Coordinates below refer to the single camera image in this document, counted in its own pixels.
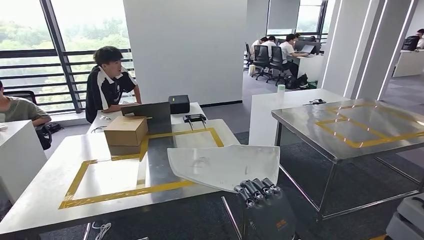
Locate steel table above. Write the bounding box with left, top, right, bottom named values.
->
left=270, top=98, right=424, bottom=222

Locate large white plastic panel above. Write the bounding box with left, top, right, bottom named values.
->
left=166, top=144, right=281, bottom=194

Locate yellow tape outline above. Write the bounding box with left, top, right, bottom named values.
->
left=314, top=103, right=424, bottom=149

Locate white floor cable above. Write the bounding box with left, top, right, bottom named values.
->
left=91, top=221, right=113, bottom=240

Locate steel workbench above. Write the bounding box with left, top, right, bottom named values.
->
left=0, top=118, right=243, bottom=240

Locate black office chair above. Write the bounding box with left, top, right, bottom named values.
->
left=401, top=35, right=421, bottom=52
left=244, top=42, right=253, bottom=71
left=251, top=44, right=272, bottom=81
left=265, top=46, right=287, bottom=87
left=3, top=90, right=54, bottom=152

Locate black window railing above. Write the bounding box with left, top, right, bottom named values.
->
left=0, top=48, right=136, bottom=115

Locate white desk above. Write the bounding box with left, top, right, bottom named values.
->
left=291, top=52, right=325, bottom=83
left=392, top=48, right=424, bottom=79

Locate black rectangular case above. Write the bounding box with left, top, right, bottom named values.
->
left=167, top=94, right=191, bottom=115

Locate grey white machine cabinet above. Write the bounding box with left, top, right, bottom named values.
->
left=385, top=193, right=424, bottom=240

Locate black bag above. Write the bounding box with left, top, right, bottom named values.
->
left=284, top=75, right=298, bottom=90
left=45, top=122, right=64, bottom=135
left=294, top=73, right=310, bottom=90

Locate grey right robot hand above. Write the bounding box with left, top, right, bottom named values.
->
left=233, top=177, right=298, bottom=240

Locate cardboard box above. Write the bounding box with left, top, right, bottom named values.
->
left=108, top=140, right=144, bottom=157
left=103, top=115, right=149, bottom=147

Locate person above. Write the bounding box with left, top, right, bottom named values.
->
left=415, top=28, right=424, bottom=51
left=0, top=80, right=53, bottom=128
left=261, top=35, right=278, bottom=59
left=85, top=45, right=143, bottom=124
left=250, top=37, right=269, bottom=61
left=279, top=33, right=310, bottom=79

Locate grey roller blind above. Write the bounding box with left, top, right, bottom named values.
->
left=267, top=0, right=301, bottom=31

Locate white table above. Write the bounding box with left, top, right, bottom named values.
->
left=86, top=101, right=209, bottom=135
left=248, top=88, right=351, bottom=147
left=0, top=119, right=48, bottom=205

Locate open laptop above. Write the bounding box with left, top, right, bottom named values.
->
left=299, top=43, right=316, bottom=55

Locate dark grey laptop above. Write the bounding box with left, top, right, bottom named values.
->
left=120, top=101, right=173, bottom=136

